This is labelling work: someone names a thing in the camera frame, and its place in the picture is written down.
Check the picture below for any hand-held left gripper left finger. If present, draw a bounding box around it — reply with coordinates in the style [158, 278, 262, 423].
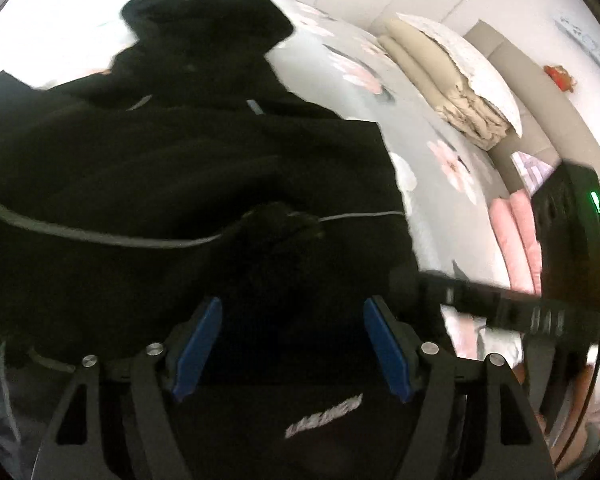
[30, 296, 224, 480]

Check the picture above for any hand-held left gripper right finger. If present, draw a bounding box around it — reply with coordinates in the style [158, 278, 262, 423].
[362, 295, 558, 480]

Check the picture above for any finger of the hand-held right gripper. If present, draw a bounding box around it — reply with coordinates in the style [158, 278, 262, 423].
[419, 270, 548, 337]

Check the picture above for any black jacket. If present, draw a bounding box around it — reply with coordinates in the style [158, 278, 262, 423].
[0, 0, 461, 480]

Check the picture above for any folded pink blanket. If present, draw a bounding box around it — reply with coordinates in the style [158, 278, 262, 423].
[487, 192, 546, 296]

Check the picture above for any patterned purple blanket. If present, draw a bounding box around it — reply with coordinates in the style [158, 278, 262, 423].
[510, 150, 563, 198]

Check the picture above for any beige padded headboard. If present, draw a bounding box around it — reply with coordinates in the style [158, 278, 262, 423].
[462, 20, 600, 211]

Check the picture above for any floral bedspread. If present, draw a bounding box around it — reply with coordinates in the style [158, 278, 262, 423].
[260, 0, 536, 366]

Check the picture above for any white pillow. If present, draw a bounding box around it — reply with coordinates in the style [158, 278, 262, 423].
[395, 12, 523, 138]

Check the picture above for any folded beige quilt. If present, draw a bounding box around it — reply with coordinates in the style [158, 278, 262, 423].
[377, 17, 513, 151]

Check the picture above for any orange wall decoration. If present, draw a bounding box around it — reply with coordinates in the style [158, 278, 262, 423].
[544, 64, 576, 93]

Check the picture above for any grey wall sticker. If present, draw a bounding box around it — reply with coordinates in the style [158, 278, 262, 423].
[554, 12, 600, 73]

